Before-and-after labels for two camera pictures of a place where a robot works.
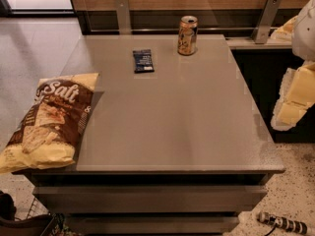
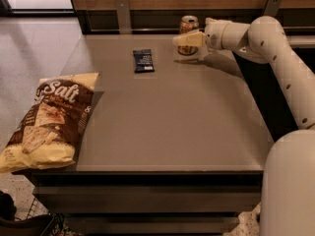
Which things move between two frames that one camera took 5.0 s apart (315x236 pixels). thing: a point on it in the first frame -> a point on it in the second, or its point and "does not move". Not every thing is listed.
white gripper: [305, 33] -> [214, 32]
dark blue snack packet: [143, 61] does not move
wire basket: [37, 209] does not move
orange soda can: [187, 35] does not move
